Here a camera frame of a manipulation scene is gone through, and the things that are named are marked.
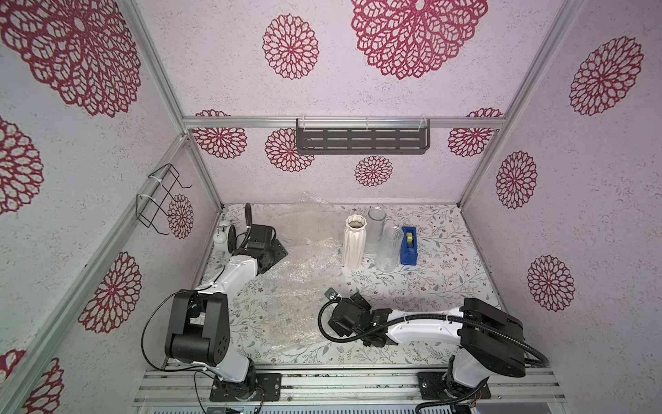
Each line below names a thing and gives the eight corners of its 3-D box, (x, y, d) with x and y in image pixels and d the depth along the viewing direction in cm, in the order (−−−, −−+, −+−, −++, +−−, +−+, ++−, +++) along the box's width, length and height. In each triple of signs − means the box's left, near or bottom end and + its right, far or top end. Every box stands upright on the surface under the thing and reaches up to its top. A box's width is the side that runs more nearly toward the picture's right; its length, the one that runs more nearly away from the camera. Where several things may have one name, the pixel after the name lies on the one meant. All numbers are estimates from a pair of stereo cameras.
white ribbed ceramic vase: (342, 269, 101) (345, 233, 83) (341, 251, 106) (344, 214, 88) (360, 269, 101) (368, 233, 83) (359, 251, 106) (365, 214, 88)
